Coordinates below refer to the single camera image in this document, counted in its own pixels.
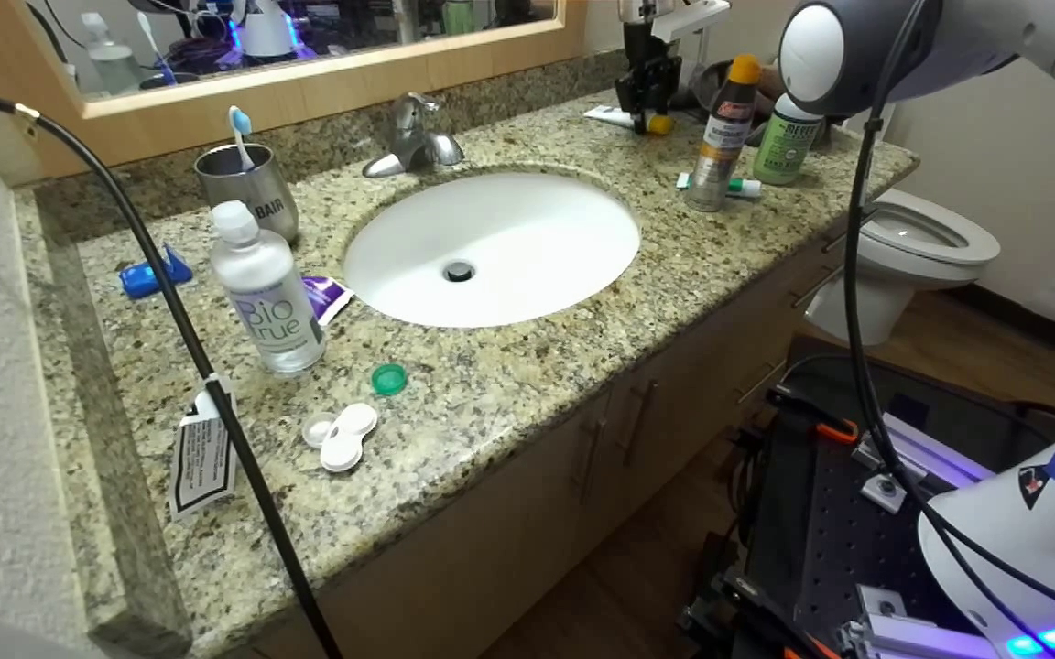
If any green toothpaste tube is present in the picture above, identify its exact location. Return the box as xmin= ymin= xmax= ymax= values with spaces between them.
xmin=674 ymin=167 xmax=770 ymax=206

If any small blue plastic item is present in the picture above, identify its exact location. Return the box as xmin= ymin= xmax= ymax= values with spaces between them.
xmin=113 ymin=244 xmax=196 ymax=303

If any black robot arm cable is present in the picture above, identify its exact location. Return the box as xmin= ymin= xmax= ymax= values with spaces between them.
xmin=841 ymin=0 xmax=1055 ymax=637

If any white contact lens case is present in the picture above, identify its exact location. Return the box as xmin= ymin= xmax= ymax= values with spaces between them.
xmin=298 ymin=399 xmax=385 ymax=477

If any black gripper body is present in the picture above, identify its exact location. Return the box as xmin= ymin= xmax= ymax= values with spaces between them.
xmin=615 ymin=13 xmax=686 ymax=106

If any white cable warning tag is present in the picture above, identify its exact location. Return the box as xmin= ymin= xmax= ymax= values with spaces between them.
xmin=168 ymin=388 xmax=241 ymax=518

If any chrome sink faucet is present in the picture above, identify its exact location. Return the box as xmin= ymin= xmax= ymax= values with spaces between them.
xmin=357 ymin=92 xmax=467 ymax=183

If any orange black clamp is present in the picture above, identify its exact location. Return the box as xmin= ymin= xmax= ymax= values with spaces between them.
xmin=796 ymin=408 xmax=864 ymax=450

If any clear contact solution bottle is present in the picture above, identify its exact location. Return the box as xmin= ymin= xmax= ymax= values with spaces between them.
xmin=205 ymin=198 xmax=327 ymax=381

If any blue white toothbrush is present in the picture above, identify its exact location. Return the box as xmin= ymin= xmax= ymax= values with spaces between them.
xmin=224 ymin=102 xmax=261 ymax=176

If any wooden vanity cabinet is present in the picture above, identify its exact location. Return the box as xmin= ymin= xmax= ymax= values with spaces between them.
xmin=221 ymin=206 xmax=870 ymax=659

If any green label soap pump bottle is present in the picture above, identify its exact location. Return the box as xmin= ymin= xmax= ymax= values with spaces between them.
xmin=751 ymin=92 xmax=828 ymax=191

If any purple white packet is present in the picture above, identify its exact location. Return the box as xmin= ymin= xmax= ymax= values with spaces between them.
xmin=298 ymin=272 xmax=357 ymax=340

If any yellow cap white squeeze tube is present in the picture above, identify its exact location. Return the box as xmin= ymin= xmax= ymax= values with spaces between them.
xmin=583 ymin=102 xmax=679 ymax=137

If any grey metal cup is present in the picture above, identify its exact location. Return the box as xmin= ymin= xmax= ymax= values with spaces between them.
xmin=189 ymin=137 xmax=305 ymax=250

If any wood framed wall mirror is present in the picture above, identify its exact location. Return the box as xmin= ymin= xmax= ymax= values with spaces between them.
xmin=0 ymin=0 xmax=592 ymax=176

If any metal cabinet door handle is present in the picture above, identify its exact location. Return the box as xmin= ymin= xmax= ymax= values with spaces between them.
xmin=624 ymin=378 xmax=658 ymax=468
xmin=574 ymin=406 xmax=611 ymax=491

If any green round lens cap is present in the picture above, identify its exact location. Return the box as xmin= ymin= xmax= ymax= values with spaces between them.
xmin=366 ymin=357 xmax=414 ymax=399

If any black robot table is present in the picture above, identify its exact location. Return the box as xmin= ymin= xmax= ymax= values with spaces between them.
xmin=686 ymin=350 xmax=1055 ymax=659

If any white toilet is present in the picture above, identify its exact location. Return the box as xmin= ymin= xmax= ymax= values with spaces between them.
xmin=803 ymin=112 xmax=1003 ymax=347

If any black power cable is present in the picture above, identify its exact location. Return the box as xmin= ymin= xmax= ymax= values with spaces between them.
xmin=0 ymin=86 xmax=349 ymax=659

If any white oval sink basin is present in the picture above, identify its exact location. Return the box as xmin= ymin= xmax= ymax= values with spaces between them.
xmin=339 ymin=164 xmax=644 ymax=328

